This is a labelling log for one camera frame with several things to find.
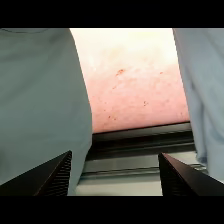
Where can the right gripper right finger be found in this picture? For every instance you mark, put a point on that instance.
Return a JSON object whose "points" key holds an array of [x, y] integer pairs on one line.
{"points": [[190, 181]]}

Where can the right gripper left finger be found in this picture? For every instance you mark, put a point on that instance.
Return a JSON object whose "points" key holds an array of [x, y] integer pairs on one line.
{"points": [[40, 181]]}

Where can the teal shirt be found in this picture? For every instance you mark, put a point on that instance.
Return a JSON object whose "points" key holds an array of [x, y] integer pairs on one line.
{"points": [[40, 100]]}

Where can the pale blue garment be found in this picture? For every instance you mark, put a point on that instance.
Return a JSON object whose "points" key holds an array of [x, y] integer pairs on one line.
{"points": [[208, 93]]}

